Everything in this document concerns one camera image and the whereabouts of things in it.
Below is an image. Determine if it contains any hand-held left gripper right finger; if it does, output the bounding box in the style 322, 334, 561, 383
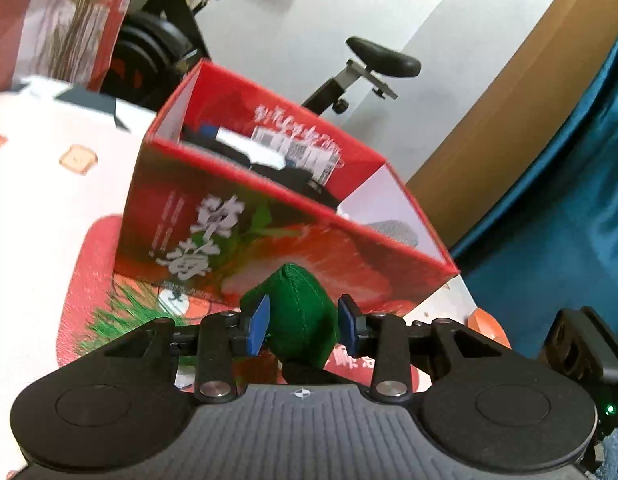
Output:
338, 294, 510, 405

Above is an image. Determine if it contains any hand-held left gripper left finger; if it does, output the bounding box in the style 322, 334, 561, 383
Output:
104, 294, 271, 404

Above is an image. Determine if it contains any green fabric beanbag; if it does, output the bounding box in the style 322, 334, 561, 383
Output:
239, 262, 340, 386

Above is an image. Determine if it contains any red cardboard box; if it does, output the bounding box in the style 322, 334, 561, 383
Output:
114, 58, 461, 319

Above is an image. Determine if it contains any grey knitted cloth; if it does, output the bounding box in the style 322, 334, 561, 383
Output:
361, 219, 420, 249

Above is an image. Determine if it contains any black eye mask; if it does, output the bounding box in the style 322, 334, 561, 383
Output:
181, 127, 342, 211

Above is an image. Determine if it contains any blue and white packet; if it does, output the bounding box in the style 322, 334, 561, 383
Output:
201, 121, 290, 171

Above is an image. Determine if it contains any teal curtain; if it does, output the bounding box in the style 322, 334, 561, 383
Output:
449, 10, 618, 361

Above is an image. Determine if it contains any printed tablecloth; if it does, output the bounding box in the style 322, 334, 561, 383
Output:
0, 75, 514, 480

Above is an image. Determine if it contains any wooden door panel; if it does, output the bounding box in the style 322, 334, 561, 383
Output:
406, 0, 618, 249

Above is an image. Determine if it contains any black exercise bike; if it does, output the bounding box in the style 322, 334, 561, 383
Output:
106, 0, 422, 117

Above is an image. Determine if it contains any red plant printed wall cloth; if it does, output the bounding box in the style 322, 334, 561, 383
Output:
0, 0, 154, 94

